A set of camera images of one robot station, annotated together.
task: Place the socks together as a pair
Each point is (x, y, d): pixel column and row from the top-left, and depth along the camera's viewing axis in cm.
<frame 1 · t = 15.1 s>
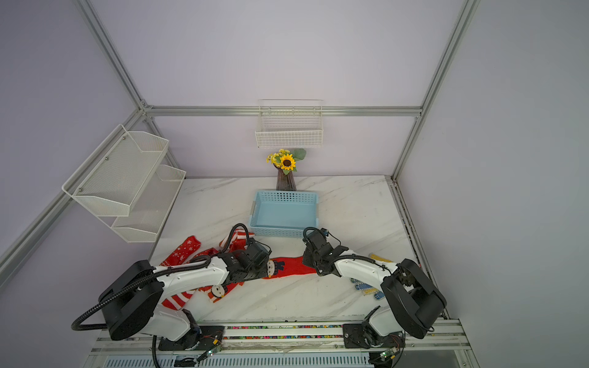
left hand: (262, 271, 88), fingers closed
right hand: (309, 260, 90), fingers closed
light blue plastic basket: (284, 213, 109), on the table
dark ribbed glass vase: (287, 181, 117), point 4 cm above the table
yellow artificial sunflower bouquet: (285, 160, 97), point 24 cm above the table
lower white mesh shelf: (154, 213, 93), point 13 cm above the table
red snowman sock: (287, 266, 90), point 2 cm above the table
red white striped sock: (235, 240, 97), point 2 cm above the table

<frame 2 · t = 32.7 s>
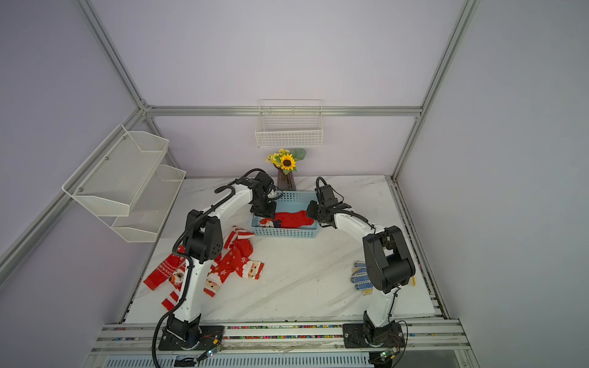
left hand: (269, 217, 100), fingers open
right hand: (312, 213, 97), fingers open
red snowman sock: (286, 220, 105), on the table
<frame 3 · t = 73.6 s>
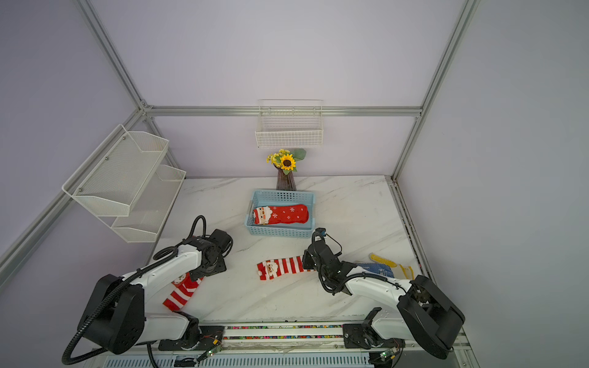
left hand: (208, 272, 85), fingers open
right hand: (307, 254, 88), fingers closed
red white striped sock: (274, 268, 90), on the table
red snowflake santa sock: (284, 214, 104), point 3 cm above the table
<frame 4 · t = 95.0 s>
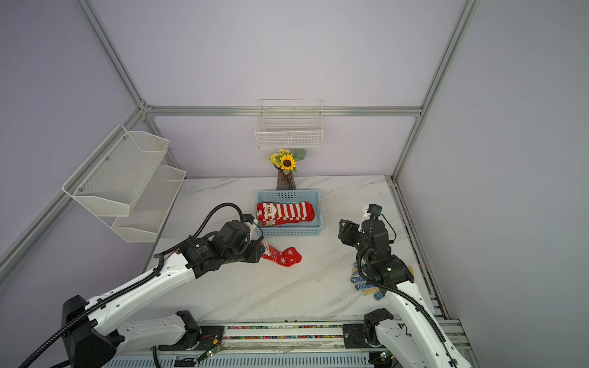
left hand: (259, 251, 76), fingers open
right hand: (348, 227, 77), fingers open
red white striped sock 2: (270, 214, 100), point 7 cm above the table
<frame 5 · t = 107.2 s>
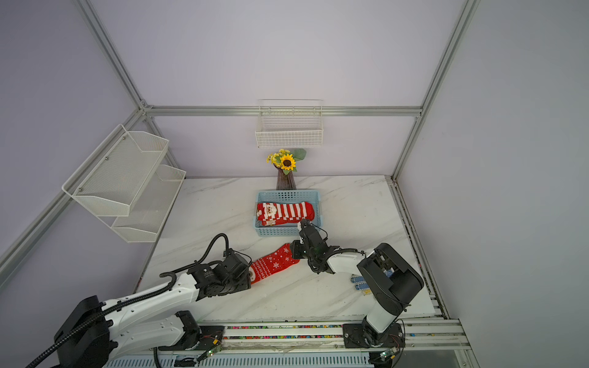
left hand: (243, 284, 83), fingers open
right hand: (293, 248, 93), fingers closed
red lettered sock: (278, 261, 91), point 2 cm above the table
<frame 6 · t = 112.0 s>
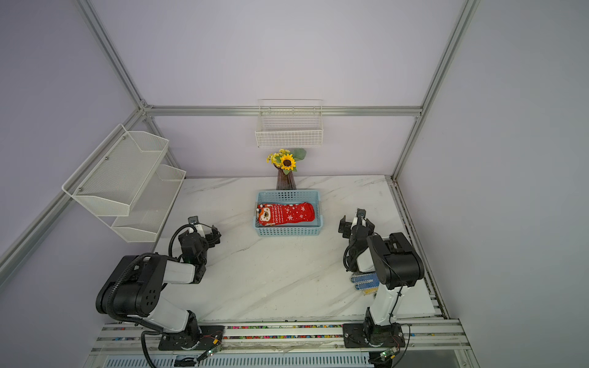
left hand: (201, 231, 94), fingers open
right hand: (357, 221, 98), fingers open
red lettered sock: (274, 214, 100), point 7 cm above the table
